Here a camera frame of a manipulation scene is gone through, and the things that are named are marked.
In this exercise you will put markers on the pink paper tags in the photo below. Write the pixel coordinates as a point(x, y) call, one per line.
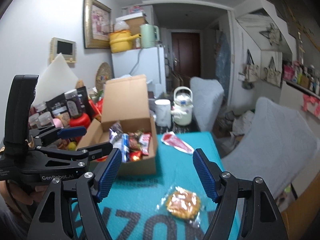
point(311, 105)

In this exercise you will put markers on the star shaped hanging bag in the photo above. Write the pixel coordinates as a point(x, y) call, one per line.
point(271, 35)

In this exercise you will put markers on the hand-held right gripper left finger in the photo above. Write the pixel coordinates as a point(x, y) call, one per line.
point(108, 175)

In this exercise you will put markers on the flat cardboard sheets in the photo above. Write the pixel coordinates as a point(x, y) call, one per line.
point(180, 80)

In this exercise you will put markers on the dark brown door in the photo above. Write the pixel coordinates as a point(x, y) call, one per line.
point(186, 52)

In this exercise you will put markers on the black printed pouch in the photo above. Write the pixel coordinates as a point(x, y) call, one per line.
point(56, 107)

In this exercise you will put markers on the beige tote bag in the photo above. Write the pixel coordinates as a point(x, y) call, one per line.
point(273, 75)
point(252, 71)

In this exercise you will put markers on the red packets pile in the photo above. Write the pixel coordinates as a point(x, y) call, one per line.
point(96, 108)

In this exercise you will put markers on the red white flat packet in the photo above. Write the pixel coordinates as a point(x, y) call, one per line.
point(177, 142)

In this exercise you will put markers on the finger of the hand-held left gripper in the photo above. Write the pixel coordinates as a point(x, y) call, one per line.
point(97, 150)
point(72, 131)

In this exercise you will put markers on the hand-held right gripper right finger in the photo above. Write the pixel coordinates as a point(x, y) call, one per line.
point(203, 175)

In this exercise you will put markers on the lemon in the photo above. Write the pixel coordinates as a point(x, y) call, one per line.
point(72, 146)

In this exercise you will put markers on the person's left hand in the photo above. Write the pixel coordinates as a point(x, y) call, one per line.
point(38, 190)

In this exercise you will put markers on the white foam board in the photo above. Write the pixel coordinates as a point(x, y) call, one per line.
point(58, 72)

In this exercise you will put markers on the clear plastic bag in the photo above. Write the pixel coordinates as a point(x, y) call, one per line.
point(121, 26)

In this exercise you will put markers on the group of clear plastic jars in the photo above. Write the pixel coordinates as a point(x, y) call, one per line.
point(45, 120)

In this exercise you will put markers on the white fridge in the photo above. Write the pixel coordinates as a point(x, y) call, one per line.
point(150, 65)

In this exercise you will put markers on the red gold candy packet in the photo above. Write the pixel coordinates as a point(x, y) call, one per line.
point(136, 155)

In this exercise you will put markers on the dark label jar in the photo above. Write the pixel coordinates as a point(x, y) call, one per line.
point(72, 103)

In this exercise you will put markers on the red white strip packet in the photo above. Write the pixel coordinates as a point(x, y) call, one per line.
point(146, 143)

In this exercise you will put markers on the clear waffle packet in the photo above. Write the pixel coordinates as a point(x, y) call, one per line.
point(183, 203)

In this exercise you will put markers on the teal printed mat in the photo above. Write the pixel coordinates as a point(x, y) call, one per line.
point(175, 170)

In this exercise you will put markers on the red bottle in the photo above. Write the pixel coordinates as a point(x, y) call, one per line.
point(80, 121)

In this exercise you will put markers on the brown cardboard carton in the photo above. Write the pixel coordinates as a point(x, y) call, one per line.
point(305, 212)

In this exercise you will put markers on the yellow pot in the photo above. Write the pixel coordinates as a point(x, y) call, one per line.
point(120, 42)

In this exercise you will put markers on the wall intercom panel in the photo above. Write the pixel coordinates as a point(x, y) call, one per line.
point(63, 50)

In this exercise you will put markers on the white mug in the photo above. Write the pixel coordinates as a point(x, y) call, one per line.
point(163, 112)

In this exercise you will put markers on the row of shelf bottles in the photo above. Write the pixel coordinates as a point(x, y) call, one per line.
point(305, 77)

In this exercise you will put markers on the white water jug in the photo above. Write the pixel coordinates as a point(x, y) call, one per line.
point(182, 110)

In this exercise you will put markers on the cardboard box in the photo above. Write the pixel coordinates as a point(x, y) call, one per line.
point(125, 100)

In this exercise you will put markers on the green electric kettle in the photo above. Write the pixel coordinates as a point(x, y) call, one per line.
point(148, 36)

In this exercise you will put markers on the grey covered chair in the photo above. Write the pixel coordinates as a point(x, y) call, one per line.
point(207, 100)
point(272, 145)

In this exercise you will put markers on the woven round tray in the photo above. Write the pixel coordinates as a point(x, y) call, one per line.
point(103, 76)

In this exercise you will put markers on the blue plastic hanging cover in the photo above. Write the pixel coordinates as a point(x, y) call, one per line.
point(223, 57)

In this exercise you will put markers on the cardboard boxes on fridge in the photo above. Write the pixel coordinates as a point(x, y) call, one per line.
point(136, 23)

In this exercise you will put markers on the framed picture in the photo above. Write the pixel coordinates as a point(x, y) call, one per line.
point(97, 21)

